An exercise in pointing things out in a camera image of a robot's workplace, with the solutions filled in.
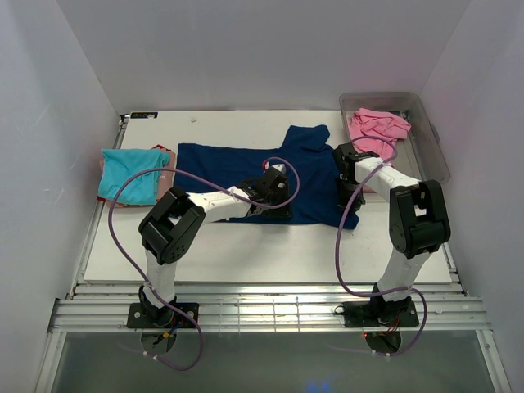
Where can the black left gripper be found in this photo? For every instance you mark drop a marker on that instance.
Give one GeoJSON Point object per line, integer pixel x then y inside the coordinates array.
{"type": "Point", "coordinates": [284, 211]}

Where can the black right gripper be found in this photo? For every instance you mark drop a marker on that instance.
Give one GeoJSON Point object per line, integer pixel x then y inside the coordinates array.
{"type": "Point", "coordinates": [358, 201]}

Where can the navy blue t shirt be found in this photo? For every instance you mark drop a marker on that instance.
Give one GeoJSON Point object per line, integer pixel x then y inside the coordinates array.
{"type": "Point", "coordinates": [304, 147]}

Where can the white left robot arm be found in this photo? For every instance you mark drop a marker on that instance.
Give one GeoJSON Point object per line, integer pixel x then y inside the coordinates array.
{"type": "Point", "coordinates": [172, 224]}

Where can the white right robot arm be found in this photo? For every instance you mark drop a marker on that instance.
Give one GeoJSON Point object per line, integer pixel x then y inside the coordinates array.
{"type": "Point", "coordinates": [418, 227]}

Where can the pink t shirt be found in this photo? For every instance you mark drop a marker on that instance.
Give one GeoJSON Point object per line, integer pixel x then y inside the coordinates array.
{"type": "Point", "coordinates": [374, 134]}

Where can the clear plastic bin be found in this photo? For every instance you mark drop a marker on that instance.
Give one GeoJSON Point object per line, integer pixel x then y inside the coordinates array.
{"type": "Point", "coordinates": [419, 155]}

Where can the turquoise folded t shirt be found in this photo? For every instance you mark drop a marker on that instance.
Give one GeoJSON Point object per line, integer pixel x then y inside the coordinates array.
{"type": "Point", "coordinates": [131, 176]}

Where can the blue label sticker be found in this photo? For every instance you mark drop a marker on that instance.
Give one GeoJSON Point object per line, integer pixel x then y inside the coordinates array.
{"type": "Point", "coordinates": [143, 115]}

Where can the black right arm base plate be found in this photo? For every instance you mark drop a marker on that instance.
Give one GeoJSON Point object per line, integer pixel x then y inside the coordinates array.
{"type": "Point", "coordinates": [368, 315]}

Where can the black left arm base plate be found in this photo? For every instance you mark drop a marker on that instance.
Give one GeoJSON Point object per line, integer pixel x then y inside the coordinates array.
{"type": "Point", "coordinates": [140, 318]}

